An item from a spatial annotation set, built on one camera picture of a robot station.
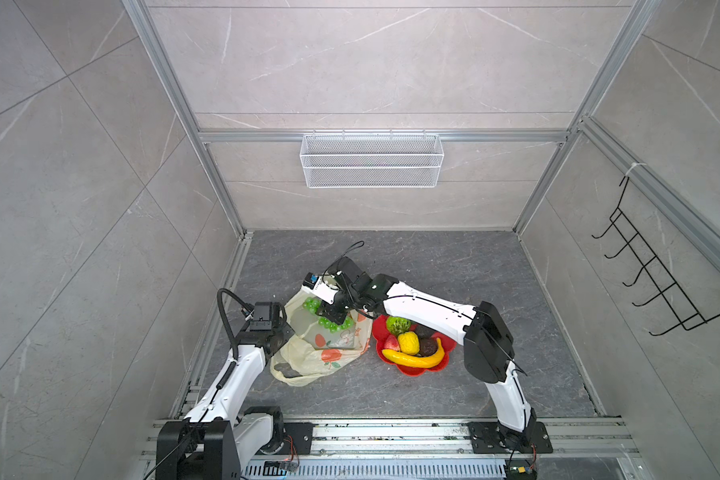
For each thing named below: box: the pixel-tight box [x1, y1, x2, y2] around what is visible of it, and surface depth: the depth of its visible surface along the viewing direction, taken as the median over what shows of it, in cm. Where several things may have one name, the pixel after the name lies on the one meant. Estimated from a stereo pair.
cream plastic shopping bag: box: [270, 289, 371, 387], surface depth 84 cm
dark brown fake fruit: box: [419, 338, 438, 357], surface depth 85 cm
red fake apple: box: [384, 334, 400, 351], surface depth 86 cm
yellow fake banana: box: [382, 337, 445, 369], surface depth 82 cm
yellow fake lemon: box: [398, 331, 420, 355], surface depth 87 cm
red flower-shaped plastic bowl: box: [373, 316, 457, 377], surface depth 83 cm
